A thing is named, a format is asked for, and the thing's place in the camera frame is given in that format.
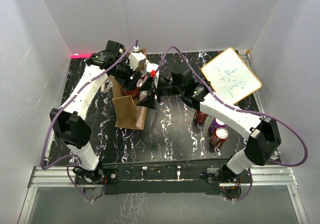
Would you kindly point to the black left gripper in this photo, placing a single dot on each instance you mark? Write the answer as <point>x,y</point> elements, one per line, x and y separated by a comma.
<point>129,84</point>

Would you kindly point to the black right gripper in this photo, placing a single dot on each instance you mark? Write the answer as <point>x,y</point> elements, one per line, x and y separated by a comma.
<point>149,100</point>

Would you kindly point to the red cola can front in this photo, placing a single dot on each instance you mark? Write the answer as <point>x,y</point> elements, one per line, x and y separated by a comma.
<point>134,93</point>

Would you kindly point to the red cola can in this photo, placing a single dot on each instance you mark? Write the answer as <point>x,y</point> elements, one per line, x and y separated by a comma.
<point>219,137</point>
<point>134,93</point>
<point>200,117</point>

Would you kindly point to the purple Fanta can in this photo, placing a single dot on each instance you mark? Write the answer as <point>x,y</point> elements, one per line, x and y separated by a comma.
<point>143,77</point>
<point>215,124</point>

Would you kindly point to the brown canvas tote bag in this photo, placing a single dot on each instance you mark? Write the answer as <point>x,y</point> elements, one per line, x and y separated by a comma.
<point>128,114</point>

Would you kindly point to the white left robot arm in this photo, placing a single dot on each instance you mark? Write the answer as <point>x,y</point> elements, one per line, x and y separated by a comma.
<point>68,121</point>

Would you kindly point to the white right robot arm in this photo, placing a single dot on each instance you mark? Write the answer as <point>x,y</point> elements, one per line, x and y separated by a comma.
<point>261,134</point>

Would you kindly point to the yellow framed whiteboard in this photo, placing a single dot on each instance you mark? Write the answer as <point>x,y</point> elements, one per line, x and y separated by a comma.
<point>230,77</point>

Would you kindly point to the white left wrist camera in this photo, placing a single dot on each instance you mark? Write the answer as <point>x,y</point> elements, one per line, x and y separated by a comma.
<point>137,59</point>

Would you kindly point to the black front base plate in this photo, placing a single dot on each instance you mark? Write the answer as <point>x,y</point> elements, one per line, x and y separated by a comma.
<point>160,176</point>

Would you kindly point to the aluminium rail frame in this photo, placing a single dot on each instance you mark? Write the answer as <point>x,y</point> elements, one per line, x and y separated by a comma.
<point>267,194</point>

